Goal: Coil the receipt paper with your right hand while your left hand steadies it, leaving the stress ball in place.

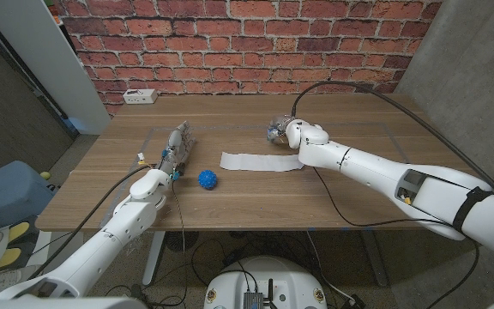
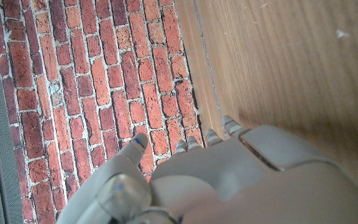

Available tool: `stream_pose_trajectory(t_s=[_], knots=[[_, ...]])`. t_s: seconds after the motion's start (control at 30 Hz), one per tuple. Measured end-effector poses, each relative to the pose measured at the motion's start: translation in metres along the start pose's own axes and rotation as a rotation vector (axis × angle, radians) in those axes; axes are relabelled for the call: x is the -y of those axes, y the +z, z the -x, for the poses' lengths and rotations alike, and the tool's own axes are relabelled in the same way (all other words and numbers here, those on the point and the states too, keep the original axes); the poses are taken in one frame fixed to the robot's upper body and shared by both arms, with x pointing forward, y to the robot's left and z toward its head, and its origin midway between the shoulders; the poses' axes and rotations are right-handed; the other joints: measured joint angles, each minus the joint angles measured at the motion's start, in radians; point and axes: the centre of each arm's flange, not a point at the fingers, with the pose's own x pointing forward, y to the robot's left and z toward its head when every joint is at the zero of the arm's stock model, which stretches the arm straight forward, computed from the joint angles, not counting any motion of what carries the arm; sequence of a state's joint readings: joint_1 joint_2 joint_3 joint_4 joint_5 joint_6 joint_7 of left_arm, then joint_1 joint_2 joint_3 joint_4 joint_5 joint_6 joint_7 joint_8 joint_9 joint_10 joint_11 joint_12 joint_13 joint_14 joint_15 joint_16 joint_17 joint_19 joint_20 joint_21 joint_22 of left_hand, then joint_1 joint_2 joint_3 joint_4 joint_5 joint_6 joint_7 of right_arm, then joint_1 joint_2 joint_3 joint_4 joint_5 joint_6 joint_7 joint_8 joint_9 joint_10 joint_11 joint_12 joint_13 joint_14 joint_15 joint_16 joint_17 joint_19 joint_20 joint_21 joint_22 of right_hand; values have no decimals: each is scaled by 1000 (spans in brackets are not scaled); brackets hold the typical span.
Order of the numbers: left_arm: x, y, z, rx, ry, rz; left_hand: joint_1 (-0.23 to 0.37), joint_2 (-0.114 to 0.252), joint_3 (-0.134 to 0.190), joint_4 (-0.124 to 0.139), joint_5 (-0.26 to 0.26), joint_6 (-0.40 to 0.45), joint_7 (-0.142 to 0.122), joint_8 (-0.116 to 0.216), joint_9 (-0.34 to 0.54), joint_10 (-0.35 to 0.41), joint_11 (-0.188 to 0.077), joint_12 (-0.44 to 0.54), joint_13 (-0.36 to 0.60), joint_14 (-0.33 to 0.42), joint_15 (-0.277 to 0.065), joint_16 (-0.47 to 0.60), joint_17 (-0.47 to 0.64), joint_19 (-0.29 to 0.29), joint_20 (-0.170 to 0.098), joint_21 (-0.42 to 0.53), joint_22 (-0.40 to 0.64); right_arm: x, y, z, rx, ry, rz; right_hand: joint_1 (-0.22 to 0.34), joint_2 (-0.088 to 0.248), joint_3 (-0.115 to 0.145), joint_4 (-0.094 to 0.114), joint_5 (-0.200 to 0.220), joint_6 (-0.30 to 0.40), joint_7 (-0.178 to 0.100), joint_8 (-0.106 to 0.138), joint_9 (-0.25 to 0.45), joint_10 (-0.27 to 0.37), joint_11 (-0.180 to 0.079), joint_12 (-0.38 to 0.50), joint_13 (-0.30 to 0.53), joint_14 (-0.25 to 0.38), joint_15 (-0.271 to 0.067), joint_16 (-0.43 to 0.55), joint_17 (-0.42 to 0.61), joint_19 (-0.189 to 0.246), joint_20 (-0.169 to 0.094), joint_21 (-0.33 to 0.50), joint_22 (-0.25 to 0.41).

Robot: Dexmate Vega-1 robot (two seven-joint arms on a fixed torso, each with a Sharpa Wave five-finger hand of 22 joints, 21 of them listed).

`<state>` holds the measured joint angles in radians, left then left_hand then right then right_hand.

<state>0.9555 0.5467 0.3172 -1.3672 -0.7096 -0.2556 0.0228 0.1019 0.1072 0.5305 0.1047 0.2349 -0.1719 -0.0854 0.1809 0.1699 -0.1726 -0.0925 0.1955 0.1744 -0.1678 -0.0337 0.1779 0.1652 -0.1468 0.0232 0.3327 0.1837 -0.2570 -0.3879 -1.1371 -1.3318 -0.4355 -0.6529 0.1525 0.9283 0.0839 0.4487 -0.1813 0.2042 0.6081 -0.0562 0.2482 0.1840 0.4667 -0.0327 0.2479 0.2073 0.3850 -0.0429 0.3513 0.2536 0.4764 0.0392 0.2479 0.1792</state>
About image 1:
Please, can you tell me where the white board panel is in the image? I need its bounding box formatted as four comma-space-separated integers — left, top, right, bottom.
0, 0, 111, 136

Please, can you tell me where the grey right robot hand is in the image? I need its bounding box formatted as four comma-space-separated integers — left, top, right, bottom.
266, 113, 299, 148

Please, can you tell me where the white power strip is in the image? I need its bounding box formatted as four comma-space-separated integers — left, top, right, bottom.
122, 88, 159, 106

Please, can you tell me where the blue plastic bin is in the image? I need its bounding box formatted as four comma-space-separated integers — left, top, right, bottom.
0, 161, 57, 233

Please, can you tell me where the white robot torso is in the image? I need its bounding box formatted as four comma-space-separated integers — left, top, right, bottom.
0, 295, 148, 309

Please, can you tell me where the grey table leg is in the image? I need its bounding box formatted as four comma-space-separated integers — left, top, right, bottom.
360, 230, 389, 288

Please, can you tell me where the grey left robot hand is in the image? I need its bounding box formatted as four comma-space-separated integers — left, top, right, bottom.
160, 120, 197, 177

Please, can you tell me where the printed brick wall backdrop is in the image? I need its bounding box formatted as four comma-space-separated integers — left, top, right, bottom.
53, 0, 443, 117

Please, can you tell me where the clear plastic bag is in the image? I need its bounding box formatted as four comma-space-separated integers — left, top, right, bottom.
124, 233, 144, 255

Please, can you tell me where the black floor fan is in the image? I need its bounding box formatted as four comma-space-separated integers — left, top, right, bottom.
164, 231, 200, 253

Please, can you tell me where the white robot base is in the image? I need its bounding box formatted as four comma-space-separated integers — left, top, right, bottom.
203, 256, 328, 309

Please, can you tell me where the white table leg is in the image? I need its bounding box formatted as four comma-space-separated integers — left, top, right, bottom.
142, 230, 166, 287

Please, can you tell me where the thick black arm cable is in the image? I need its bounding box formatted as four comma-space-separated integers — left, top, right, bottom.
290, 80, 494, 199
27, 164, 156, 281

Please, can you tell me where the grey electronics box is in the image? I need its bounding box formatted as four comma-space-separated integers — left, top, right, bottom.
243, 290, 265, 309

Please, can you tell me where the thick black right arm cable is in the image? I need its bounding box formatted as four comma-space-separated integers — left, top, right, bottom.
290, 80, 494, 199

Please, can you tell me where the yellow slipper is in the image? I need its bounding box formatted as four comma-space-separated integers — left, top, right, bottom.
9, 221, 30, 244
0, 247, 23, 270

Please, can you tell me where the thin black cable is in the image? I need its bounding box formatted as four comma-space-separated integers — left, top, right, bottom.
170, 179, 188, 306
312, 166, 480, 309

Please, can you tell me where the blue spiky stress ball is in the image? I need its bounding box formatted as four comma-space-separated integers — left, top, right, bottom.
198, 169, 219, 191

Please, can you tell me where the white cloth strip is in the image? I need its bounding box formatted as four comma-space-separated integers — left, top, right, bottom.
220, 151, 305, 173

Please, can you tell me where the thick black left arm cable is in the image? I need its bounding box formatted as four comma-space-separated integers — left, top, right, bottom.
27, 164, 156, 281

